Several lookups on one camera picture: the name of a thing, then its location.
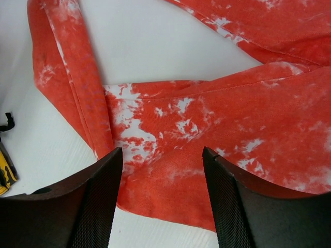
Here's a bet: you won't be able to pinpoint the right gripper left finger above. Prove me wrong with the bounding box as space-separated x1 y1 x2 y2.
1 148 123 247

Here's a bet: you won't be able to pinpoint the orange white tie-dye trousers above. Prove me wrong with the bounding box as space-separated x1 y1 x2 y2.
27 1 330 231

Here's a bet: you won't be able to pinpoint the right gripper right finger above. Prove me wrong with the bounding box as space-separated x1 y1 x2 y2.
202 147 330 247

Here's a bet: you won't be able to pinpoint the camouflage trousers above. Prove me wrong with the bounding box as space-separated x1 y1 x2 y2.
1 112 19 196

